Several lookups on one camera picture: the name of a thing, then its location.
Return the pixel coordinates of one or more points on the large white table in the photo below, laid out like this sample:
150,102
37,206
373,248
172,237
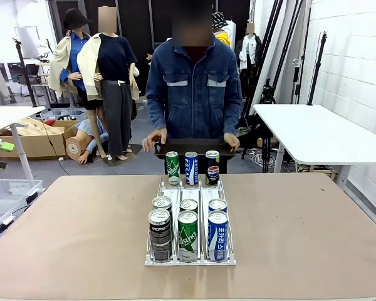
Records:
316,135

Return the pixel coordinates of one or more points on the mannequin torso in blue cloth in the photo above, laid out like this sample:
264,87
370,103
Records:
73,147

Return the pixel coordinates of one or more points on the green Chilsung cider can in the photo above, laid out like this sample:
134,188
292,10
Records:
188,238
188,204
172,169

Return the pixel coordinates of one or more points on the brown cardboard box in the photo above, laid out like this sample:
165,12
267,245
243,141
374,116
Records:
34,145

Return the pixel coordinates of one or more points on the patterned bucket hat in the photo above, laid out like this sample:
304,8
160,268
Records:
219,20

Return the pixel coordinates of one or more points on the mannequin with white jacket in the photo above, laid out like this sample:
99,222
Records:
249,50

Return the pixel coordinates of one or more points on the black camera tripod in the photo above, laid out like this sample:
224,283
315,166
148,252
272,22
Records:
267,94

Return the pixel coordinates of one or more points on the mannequin with yellow hoodie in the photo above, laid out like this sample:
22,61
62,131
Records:
224,37

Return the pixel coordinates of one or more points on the black serving tray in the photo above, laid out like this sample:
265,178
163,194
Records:
191,146

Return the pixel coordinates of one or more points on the blue Pocari Sweat can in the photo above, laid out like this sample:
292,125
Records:
217,238
217,204
191,169

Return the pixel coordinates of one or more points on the person's left forearm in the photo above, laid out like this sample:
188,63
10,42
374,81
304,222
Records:
232,113

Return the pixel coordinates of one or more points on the black light stand poles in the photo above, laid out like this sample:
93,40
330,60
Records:
280,47

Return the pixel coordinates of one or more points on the white table with white leg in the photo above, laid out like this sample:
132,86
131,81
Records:
6,114

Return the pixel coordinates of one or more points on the black Pepsi can yellow rim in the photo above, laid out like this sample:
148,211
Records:
212,171

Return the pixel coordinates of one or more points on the black pole stand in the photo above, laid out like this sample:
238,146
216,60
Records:
318,62

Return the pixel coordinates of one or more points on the black brimmed hat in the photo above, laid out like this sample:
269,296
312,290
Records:
73,19

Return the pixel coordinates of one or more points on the black mannequin base plate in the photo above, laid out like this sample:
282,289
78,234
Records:
133,150

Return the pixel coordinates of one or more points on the white can dispenser rack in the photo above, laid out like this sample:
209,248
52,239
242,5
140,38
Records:
206,192

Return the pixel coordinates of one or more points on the person in denim jacket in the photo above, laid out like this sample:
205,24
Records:
192,94

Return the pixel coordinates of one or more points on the black backdrop panel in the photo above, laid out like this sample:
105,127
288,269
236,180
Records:
138,19

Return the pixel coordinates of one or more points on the person's right forearm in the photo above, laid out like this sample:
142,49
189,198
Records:
156,109

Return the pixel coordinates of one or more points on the person's right hand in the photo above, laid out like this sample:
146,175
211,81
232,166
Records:
158,136

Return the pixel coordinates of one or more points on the person's left hand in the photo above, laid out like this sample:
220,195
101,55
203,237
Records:
232,141

